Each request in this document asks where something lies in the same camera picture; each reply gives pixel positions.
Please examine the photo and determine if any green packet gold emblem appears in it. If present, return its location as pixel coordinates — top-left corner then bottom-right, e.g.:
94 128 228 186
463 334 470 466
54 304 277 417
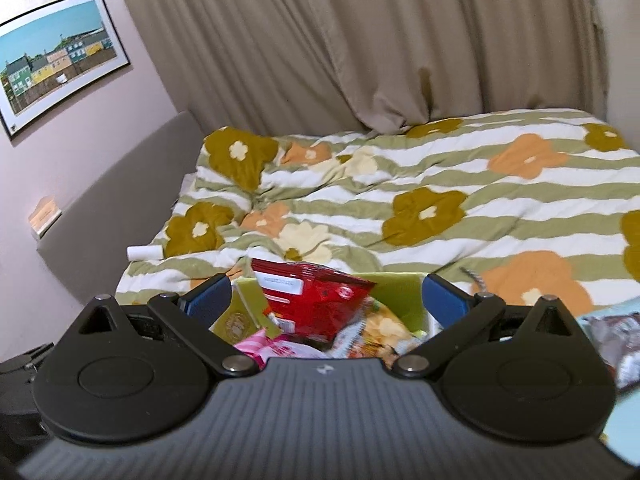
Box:
210 280 282 347

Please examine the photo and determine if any green cardboard box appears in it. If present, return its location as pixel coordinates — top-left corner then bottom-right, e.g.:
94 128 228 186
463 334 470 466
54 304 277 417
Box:
229 255 432 361

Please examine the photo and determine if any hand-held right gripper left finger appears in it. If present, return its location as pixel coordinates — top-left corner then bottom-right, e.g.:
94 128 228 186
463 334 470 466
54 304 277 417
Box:
75 272 259 377

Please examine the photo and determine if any grey bed headboard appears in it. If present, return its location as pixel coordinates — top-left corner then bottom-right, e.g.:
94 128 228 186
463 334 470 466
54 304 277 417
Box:
37 110 207 306

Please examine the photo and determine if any yellow chips packet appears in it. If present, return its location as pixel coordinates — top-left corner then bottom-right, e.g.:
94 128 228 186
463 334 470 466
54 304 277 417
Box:
327 296 425 361

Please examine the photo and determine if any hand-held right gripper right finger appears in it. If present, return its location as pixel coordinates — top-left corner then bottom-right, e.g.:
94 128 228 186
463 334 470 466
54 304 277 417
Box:
391 272 577 379

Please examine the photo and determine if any pink patterned snack packet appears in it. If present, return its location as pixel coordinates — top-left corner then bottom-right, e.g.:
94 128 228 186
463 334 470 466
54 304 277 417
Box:
233 328 288 367

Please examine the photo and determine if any grey snack packet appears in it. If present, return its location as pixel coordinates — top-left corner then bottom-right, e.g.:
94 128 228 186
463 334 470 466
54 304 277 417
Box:
584 311 640 392

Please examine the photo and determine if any floral striped blanket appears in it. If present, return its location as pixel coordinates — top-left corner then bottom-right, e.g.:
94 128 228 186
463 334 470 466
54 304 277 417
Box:
116 107 640 311

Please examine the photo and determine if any red snack packet white label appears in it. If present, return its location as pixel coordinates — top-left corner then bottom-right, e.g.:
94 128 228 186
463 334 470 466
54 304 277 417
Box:
249 258 377 345

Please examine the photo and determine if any framed houses wall poster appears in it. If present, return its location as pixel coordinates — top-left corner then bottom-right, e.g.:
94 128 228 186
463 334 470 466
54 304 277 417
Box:
0 0 133 142

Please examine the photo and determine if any beige curtain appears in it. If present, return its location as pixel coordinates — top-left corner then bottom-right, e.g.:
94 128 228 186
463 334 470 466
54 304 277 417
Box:
109 0 612 133

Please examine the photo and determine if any white paper roll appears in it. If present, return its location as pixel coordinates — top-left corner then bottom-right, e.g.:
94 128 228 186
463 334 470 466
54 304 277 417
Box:
126 244 165 263

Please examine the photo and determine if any grey braided cable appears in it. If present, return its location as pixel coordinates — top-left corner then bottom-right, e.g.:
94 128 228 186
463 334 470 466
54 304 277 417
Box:
459 266 490 292

